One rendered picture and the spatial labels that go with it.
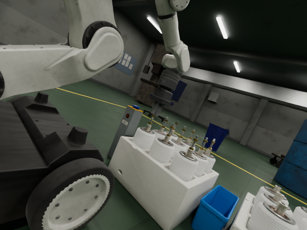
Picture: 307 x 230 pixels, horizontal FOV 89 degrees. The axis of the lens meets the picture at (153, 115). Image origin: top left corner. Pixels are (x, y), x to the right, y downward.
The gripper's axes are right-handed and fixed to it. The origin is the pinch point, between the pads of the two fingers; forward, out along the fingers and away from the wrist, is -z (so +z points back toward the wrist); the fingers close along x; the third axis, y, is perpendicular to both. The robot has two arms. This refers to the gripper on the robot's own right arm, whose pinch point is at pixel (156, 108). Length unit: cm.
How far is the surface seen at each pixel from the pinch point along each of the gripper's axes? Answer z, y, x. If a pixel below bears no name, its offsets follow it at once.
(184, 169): -15.3, 2.8, 26.2
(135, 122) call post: -12.1, 1.2, -14.5
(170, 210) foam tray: -29.0, 0.1, 30.0
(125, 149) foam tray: -22.7, -7.9, 0.9
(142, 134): -13.3, -3.9, 2.9
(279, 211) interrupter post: -11, 13, 52
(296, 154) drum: 10, 246, 8
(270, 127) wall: 109, 966, -267
